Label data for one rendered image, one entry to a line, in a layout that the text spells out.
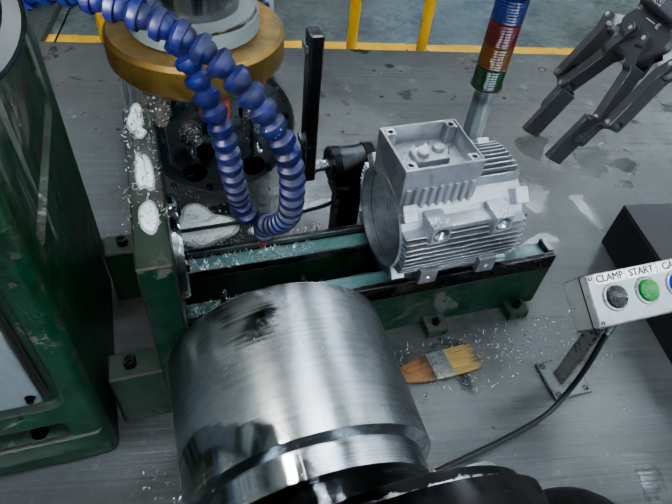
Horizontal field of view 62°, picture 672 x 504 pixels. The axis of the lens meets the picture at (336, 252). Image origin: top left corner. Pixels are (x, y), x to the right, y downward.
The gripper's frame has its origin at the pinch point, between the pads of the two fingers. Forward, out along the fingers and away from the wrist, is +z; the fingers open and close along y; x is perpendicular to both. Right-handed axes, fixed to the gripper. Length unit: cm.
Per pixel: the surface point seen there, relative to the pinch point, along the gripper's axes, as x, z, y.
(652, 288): 12.6, 6.7, 19.7
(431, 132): -7.3, 12.0, -10.5
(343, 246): -7.2, 36.1, -9.3
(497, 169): 0.9, 10.0, -3.3
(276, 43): -39.7, 7.0, -1.4
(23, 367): -52, 46, 12
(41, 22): -33, 154, -282
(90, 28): -11, 145, -279
